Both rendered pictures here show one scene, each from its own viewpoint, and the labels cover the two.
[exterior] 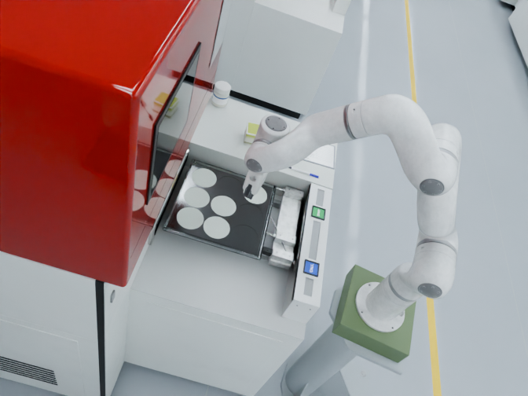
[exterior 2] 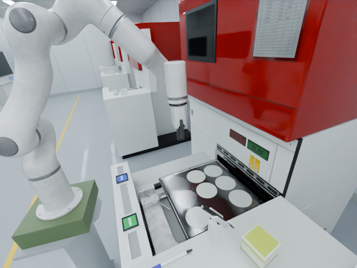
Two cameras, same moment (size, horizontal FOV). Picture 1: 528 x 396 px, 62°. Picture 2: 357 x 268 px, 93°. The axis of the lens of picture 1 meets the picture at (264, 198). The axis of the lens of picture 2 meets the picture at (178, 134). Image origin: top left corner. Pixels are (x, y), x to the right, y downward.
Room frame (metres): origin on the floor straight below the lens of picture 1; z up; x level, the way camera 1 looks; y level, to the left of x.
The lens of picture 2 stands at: (1.63, -0.12, 1.53)
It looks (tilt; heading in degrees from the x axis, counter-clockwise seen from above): 28 degrees down; 166
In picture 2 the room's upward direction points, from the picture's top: 4 degrees counter-clockwise
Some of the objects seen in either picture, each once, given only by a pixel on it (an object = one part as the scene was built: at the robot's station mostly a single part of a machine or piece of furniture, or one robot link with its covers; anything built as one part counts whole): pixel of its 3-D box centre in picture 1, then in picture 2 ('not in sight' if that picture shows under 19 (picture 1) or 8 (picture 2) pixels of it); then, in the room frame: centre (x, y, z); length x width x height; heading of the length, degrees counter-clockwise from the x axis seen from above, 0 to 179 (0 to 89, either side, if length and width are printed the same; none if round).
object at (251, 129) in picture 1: (253, 134); (259, 246); (1.41, 0.15, 1.00); 0.07 x 0.07 x 0.07; 16
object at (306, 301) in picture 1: (309, 248); (128, 209); (1.06, -0.24, 0.89); 0.55 x 0.09 x 0.14; 7
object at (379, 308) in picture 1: (391, 296); (53, 187); (0.92, -0.55, 1.00); 0.19 x 0.19 x 0.18
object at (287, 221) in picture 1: (286, 227); (155, 219); (1.13, -0.13, 0.87); 0.36 x 0.08 x 0.03; 7
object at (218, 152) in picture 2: (170, 192); (239, 175); (1.03, 0.34, 0.89); 0.44 x 0.02 x 0.10; 7
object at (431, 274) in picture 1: (423, 276); (36, 143); (0.88, -0.54, 1.21); 0.19 x 0.12 x 0.24; 176
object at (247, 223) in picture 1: (223, 206); (206, 190); (1.08, 0.13, 0.90); 0.34 x 0.34 x 0.01; 7
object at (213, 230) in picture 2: not in sight; (218, 224); (1.33, 0.05, 1.03); 0.06 x 0.04 x 0.13; 97
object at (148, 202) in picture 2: (285, 239); (150, 201); (1.05, -0.14, 0.89); 0.08 x 0.03 x 0.03; 97
